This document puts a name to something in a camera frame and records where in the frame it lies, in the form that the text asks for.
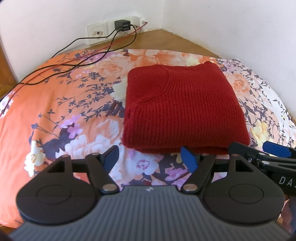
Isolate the red knit cardigan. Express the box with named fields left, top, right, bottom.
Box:
left=122, top=62, right=250, bottom=154

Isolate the floral bed sheet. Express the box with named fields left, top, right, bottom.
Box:
left=1, top=49, right=295, bottom=228

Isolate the black power adapter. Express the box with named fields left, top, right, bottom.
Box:
left=114, top=20, right=131, bottom=32

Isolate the wooden door frame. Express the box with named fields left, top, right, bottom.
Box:
left=0, top=46, right=17, bottom=99

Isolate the wooden bed frame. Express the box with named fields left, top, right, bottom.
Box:
left=85, top=29, right=220, bottom=58

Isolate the white wall socket strip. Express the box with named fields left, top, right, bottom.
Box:
left=86, top=14, right=147, bottom=46

